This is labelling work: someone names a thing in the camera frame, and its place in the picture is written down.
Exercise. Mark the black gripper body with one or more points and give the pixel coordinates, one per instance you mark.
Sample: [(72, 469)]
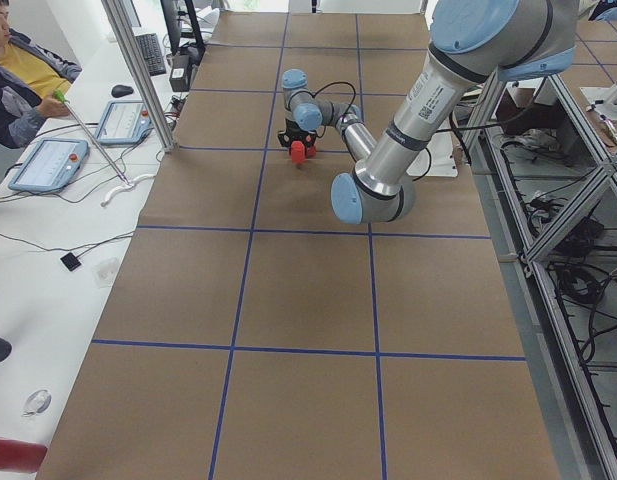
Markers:
[(293, 133)]

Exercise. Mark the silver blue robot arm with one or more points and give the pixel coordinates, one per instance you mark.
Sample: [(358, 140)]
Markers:
[(469, 41)]

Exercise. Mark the black power adapter box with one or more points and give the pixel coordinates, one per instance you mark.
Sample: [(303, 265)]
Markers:
[(180, 73)]

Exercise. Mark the far teach pendant tablet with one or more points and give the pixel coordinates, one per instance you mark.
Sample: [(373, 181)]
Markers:
[(123, 123)]

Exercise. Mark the teach pendant tablet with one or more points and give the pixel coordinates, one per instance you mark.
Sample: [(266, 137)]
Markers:
[(51, 166), (123, 123)]

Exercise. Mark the black keyboard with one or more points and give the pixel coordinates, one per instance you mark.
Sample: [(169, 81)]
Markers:
[(150, 49)]

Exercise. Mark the black computer mouse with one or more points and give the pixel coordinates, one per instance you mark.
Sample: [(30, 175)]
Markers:
[(119, 91)]

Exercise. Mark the brown paper table cover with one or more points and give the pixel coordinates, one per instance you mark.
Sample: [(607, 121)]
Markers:
[(251, 335)]

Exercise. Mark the metal reach rod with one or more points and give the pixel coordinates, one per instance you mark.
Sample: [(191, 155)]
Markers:
[(59, 96)]

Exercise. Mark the near teach pendant tablet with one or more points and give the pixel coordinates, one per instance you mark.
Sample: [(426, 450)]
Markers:
[(51, 166)]

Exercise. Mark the small black square pad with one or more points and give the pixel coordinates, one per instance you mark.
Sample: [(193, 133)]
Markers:
[(70, 261)]

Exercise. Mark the person in yellow shirt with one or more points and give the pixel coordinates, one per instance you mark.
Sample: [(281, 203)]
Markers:
[(30, 76)]

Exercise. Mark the red cylinder bottle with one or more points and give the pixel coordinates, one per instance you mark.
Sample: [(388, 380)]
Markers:
[(21, 457)]

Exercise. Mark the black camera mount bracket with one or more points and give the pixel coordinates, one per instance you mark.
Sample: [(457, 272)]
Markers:
[(284, 139)]

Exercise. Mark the aluminium frame post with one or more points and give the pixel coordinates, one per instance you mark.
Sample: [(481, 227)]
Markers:
[(122, 29)]

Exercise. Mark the aluminium side frame rack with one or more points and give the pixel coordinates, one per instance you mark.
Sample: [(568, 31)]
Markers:
[(543, 156)]

